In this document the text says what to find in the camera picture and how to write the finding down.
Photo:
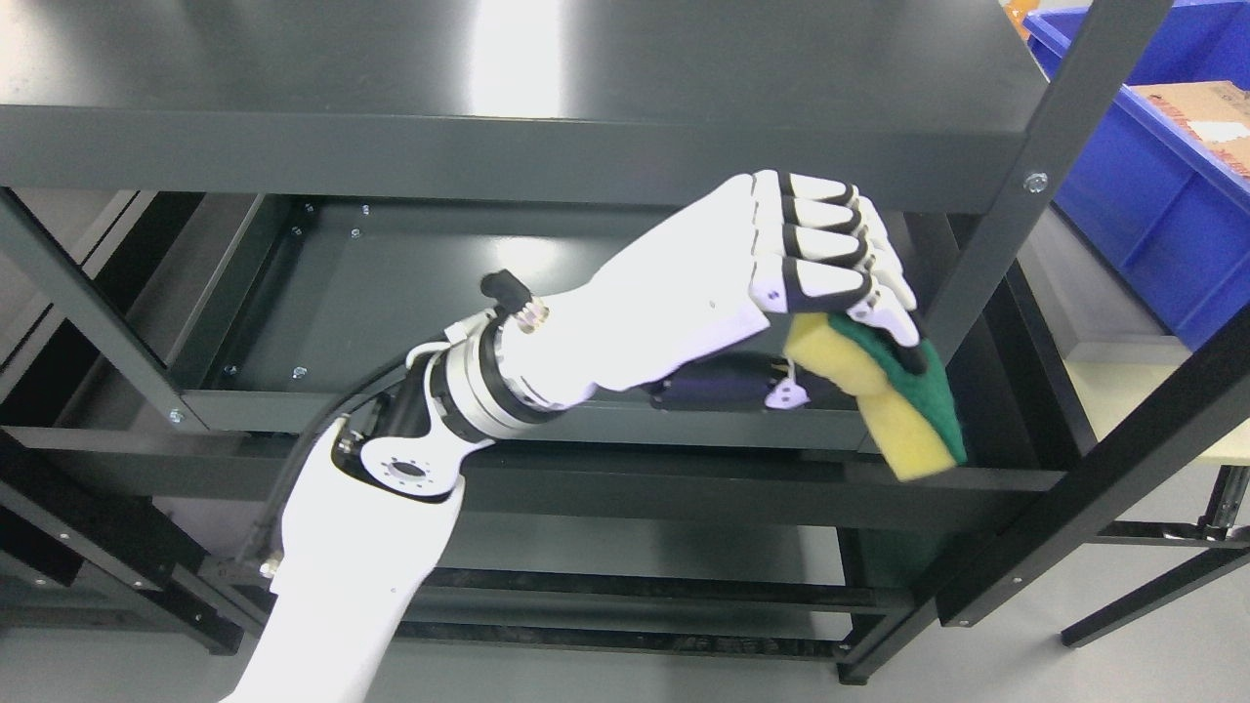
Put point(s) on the yellow green sponge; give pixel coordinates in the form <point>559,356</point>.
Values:
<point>911,417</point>

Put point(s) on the black metal shelf rack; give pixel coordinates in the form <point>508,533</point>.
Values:
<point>230,215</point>

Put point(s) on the cardboard box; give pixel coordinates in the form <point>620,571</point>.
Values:
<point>1214,113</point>

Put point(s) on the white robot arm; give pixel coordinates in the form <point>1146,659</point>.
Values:
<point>369,515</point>

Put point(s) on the blue plastic bin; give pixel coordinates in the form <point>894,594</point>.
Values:
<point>1164,210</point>

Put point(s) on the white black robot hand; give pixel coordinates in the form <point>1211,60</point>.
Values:
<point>709,277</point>

